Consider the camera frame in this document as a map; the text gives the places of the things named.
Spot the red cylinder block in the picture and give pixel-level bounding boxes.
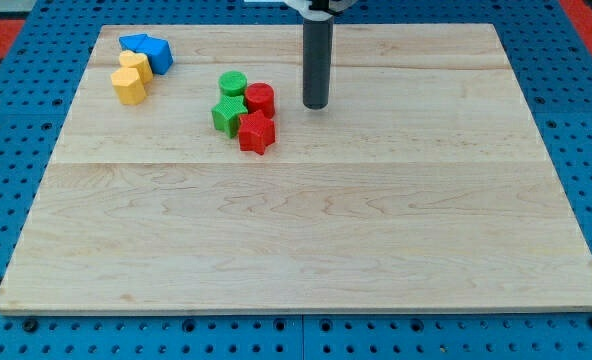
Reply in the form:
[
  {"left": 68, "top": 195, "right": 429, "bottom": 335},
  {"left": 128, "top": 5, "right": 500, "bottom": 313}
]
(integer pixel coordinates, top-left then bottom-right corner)
[{"left": 244, "top": 83, "right": 275, "bottom": 118}]

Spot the light wooden board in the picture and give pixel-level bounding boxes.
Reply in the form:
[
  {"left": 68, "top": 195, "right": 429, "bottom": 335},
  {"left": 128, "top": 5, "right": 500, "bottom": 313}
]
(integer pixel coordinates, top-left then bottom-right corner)
[{"left": 0, "top": 24, "right": 592, "bottom": 316}]

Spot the blue triangle block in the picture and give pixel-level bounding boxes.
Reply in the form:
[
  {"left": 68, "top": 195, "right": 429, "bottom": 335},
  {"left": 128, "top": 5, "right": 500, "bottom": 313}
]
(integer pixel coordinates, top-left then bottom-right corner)
[{"left": 118, "top": 33, "right": 148, "bottom": 52}]

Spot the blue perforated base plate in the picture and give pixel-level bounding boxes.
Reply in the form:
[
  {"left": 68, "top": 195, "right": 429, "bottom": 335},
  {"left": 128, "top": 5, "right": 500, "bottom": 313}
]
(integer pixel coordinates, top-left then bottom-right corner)
[{"left": 0, "top": 0, "right": 592, "bottom": 359}]

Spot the blue pentagon block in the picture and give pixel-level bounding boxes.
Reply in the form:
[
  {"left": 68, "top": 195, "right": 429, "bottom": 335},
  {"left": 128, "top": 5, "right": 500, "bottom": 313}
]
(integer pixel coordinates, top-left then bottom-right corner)
[{"left": 136, "top": 36, "right": 173, "bottom": 75}]

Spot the red star block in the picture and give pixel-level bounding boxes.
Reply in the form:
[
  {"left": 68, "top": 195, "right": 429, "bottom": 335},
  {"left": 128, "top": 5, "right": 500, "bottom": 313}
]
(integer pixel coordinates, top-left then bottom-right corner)
[{"left": 238, "top": 110, "right": 276, "bottom": 155}]

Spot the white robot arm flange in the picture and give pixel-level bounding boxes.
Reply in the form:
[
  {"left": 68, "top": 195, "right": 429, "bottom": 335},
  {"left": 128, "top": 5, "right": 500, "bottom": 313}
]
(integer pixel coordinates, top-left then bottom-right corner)
[{"left": 283, "top": 0, "right": 357, "bottom": 21}]

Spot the yellow hexagon block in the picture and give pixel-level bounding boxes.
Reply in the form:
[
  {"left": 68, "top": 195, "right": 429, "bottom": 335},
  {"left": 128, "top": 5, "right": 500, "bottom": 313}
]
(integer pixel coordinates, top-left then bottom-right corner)
[{"left": 110, "top": 67, "right": 147, "bottom": 105}]

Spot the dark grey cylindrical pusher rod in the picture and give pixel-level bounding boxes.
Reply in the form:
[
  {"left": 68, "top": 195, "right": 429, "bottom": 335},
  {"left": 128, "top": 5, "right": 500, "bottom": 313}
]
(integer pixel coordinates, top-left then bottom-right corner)
[{"left": 302, "top": 17, "right": 334, "bottom": 110}]

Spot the green cylinder block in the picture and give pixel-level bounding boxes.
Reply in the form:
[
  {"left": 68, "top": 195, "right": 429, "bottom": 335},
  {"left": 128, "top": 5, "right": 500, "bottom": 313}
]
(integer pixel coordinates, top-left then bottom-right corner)
[{"left": 218, "top": 71, "right": 247, "bottom": 97}]

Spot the yellow heart block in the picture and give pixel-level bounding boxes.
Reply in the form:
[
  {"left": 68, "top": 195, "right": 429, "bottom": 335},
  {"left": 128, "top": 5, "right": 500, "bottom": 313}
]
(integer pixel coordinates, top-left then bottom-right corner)
[{"left": 118, "top": 50, "right": 153, "bottom": 84}]

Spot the green star block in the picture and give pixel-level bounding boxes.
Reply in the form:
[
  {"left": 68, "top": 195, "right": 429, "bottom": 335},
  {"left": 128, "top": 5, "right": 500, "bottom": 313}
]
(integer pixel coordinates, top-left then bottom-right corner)
[{"left": 211, "top": 95, "right": 248, "bottom": 138}]

